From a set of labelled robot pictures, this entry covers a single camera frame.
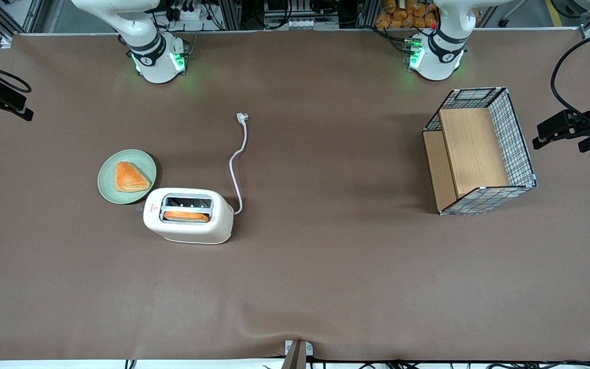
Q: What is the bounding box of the black wire mesh basket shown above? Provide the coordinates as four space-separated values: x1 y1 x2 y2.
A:
422 87 538 216

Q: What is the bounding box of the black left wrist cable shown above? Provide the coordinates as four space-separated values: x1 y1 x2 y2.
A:
551 27 590 132

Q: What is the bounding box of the bag of bread rolls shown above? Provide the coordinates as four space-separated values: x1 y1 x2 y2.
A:
375 0 439 30

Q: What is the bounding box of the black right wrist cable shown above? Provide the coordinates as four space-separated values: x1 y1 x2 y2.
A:
0 51 33 94

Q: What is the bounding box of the white two-slot toaster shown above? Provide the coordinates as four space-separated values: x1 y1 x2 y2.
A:
143 188 235 245

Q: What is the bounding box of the wooden stepped shelf insert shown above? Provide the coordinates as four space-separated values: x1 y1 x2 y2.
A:
423 108 511 212

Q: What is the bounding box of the orange triangular pastry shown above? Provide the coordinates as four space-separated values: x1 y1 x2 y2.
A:
115 161 151 193

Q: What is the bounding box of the pale green round plate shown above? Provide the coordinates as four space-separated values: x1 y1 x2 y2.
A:
97 149 157 205

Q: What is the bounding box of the white toaster power cord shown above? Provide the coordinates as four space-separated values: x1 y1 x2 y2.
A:
229 113 250 215

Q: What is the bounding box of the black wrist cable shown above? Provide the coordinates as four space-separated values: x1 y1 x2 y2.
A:
0 51 33 94
551 27 590 132

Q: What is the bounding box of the orange toast slice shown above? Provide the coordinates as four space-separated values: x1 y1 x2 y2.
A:
163 211 210 223

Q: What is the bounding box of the brown table mat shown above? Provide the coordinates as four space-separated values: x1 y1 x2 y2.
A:
0 28 590 362

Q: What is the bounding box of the white power strip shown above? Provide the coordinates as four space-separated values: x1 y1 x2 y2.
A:
169 4 218 23

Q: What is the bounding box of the grey metal table bracket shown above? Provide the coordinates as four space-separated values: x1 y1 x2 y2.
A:
284 339 314 369

